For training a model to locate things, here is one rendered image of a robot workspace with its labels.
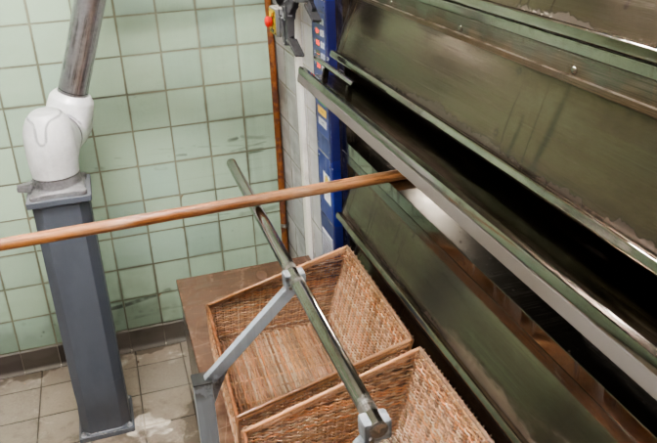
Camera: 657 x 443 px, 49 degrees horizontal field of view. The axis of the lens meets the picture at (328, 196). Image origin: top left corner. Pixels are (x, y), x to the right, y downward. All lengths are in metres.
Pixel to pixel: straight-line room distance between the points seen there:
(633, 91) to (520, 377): 0.66
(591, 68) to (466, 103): 0.39
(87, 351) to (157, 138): 0.89
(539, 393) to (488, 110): 0.54
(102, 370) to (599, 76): 2.20
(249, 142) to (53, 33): 0.88
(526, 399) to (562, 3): 0.75
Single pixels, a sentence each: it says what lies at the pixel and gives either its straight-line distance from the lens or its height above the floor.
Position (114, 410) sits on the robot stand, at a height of 0.11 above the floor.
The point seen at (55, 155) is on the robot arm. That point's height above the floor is 1.15.
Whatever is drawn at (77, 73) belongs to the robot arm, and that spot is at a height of 1.35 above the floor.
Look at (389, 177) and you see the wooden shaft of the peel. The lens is 1.93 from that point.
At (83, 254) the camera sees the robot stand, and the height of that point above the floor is 0.78.
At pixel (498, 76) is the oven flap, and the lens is 1.40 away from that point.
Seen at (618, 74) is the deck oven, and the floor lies 1.67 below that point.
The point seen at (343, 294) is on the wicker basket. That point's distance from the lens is 2.32.
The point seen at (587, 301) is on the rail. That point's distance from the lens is 0.97.
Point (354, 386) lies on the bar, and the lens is 1.22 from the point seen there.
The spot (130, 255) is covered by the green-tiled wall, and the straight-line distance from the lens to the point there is 3.26.
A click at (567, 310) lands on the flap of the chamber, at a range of 1.00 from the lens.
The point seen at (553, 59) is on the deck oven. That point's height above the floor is 1.66.
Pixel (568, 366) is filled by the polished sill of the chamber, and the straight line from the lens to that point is 1.33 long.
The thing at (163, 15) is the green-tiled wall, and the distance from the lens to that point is 2.96.
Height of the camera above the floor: 1.94
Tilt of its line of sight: 24 degrees down
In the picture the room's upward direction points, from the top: 2 degrees counter-clockwise
